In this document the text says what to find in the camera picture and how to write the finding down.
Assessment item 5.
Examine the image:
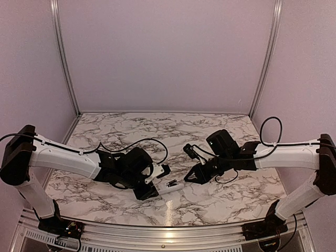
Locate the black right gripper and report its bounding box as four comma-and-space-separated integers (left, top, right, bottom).
184, 152, 233, 185

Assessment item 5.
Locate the white remote control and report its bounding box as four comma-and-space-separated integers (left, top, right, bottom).
157, 183, 184, 195

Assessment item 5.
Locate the AAA battery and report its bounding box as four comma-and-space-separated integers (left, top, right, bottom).
166, 180, 178, 186
167, 183, 179, 187

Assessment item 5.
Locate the white battery cover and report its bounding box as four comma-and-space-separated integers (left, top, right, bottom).
253, 205, 263, 218

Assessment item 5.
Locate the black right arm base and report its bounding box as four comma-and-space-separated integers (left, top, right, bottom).
242, 199, 288, 240

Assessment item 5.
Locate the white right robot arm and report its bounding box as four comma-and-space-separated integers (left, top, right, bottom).
184, 130, 335, 235

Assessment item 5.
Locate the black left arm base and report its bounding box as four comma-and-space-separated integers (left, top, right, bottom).
36, 200, 83, 239

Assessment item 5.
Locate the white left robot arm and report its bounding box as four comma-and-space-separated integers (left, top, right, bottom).
1, 125, 164, 234

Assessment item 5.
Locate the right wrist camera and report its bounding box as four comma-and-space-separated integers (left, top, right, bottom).
183, 143, 199, 159

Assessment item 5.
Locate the aluminium front rail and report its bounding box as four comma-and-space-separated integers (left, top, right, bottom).
15, 208, 316, 252

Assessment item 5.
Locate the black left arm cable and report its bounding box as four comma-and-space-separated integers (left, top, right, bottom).
0, 133, 169, 174

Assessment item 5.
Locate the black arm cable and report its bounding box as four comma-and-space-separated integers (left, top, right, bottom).
193, 117, 336, 184
0, 133, 169, 174

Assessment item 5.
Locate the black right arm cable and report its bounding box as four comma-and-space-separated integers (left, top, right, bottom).
193, 117, 336, 184

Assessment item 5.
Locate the aluminium right corner post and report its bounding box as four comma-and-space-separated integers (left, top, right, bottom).
248, 0, 283, 120

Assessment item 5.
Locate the aluminium corner post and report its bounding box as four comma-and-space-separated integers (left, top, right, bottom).
50, 0, 81, 117
248, 0, 283, 120

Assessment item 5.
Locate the aluminium left corner post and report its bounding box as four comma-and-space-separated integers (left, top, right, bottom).
50, 0, 81, 117

